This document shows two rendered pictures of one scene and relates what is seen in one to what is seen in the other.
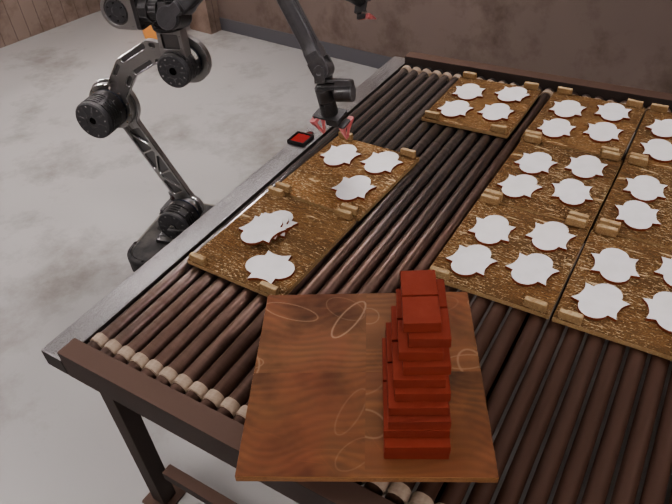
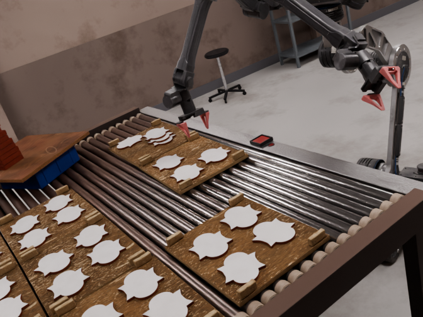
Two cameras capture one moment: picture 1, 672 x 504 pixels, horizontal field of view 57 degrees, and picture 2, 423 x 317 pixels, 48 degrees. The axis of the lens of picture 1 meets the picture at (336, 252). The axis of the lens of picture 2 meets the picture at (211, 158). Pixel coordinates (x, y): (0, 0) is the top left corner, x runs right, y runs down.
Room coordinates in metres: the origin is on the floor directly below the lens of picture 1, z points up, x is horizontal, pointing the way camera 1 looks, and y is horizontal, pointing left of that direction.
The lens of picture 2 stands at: (2.82, -1.75, 1.80)
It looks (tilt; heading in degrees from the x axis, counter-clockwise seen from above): 24 degrees down; 118
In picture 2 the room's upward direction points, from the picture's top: 17 degrees counter-clockwise
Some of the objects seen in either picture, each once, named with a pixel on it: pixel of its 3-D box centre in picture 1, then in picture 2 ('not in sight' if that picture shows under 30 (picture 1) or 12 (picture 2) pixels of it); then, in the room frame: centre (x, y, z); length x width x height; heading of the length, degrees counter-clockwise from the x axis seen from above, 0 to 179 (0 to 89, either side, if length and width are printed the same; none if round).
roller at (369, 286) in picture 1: (431, 210); (126, 201); (1.63, -0.32, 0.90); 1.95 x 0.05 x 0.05; 146
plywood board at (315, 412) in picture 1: (365, 374); (25, 156); (0.87, -0.04, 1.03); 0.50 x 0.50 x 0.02; 84
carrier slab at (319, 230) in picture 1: (274, 240); (152, 143); (1.50, 0.19, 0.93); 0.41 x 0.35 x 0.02; 144
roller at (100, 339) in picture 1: (293, 171); (226, 145); (1.94, 0.13, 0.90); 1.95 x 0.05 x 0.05; 146
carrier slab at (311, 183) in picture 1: (347, 174); (191, 161); (1.84, -0.07, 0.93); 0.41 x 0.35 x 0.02; 143
